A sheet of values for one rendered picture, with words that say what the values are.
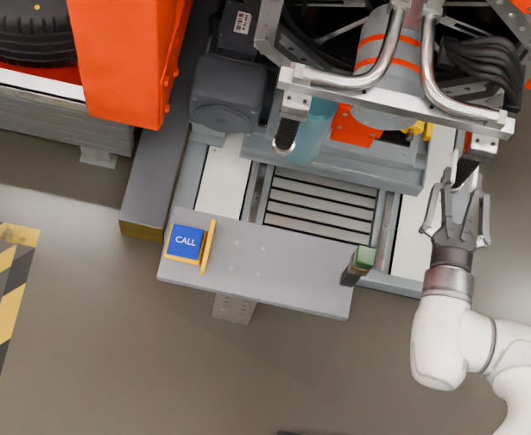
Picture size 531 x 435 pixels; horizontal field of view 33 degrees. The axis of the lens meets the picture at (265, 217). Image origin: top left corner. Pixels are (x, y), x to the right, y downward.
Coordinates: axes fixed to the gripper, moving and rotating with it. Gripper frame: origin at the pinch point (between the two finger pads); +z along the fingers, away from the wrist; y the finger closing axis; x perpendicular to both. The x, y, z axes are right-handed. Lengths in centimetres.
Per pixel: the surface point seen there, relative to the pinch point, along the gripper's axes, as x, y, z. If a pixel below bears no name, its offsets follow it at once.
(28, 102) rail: -49, -95, 15
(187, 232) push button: -35, -49, -13
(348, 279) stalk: -31.6, -13.4, -16.4
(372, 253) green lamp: -16.9, -11.6, -14.4
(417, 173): -68, 6, 28
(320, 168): -69, -20, 23
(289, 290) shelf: -37.9, -24.9, -20.0
